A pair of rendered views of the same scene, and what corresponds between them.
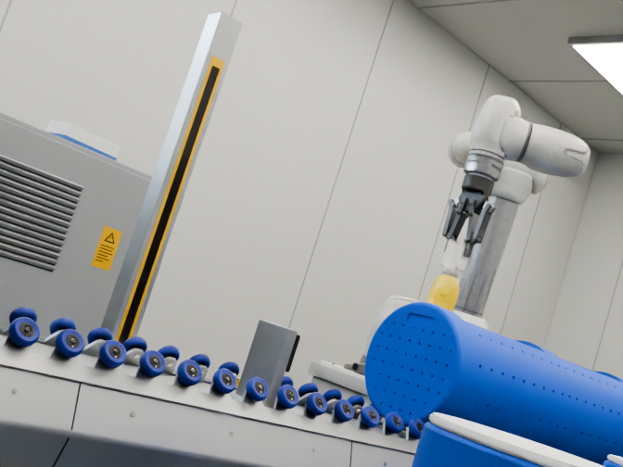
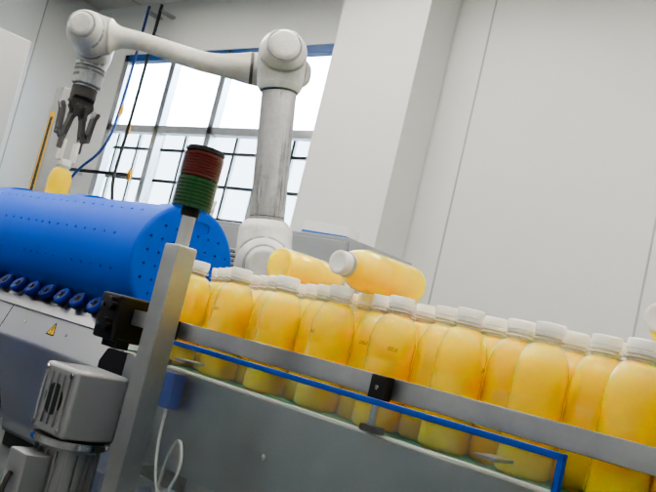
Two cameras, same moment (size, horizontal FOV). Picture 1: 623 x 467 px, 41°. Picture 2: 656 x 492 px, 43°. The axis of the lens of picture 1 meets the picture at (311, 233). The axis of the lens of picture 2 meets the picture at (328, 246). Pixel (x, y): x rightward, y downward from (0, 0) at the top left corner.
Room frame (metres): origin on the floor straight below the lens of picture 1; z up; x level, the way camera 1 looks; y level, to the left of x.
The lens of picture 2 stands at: (2.51, -2.88, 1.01)
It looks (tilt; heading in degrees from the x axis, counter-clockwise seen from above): 6 degrees up; 82
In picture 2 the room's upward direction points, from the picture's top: 13 degrees clockwise
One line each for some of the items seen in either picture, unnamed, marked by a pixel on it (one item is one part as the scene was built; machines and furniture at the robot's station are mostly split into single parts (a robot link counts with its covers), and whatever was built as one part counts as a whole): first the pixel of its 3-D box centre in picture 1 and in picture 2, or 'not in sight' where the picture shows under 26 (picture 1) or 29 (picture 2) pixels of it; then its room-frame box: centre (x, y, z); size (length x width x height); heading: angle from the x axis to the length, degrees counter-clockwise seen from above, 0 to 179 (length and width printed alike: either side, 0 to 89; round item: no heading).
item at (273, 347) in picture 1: (269, 363); not in sight; (1.67, 0.00, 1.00); 0.10 x 0.04 x 0.15; 39
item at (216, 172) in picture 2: not in sight; (201, 167); (2.46, -1.56, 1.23); 0.06 x 0.06 x 0.04
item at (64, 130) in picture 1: (82, 143); (330, 233); (3.02, 0.89, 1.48); 0.24 x 0.12 x 0.08; 141
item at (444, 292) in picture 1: (439, 307); (56, 194); (2.02, -0.35, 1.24); 0.07 x 0.07 x 0.19
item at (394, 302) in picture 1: (399, 330); not in sight; (2.66, -0.36, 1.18); 0.18 x 0.16 x 0.22; 87
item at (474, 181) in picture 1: (474, 195); (81, 102); (2.02, -0.35, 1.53); 0.08 x 0.07 x 0.09; 38
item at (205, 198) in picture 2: not in sight; (194, 194); (2.46, -1.56, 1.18); 0.06 x 0.06 x 0.05
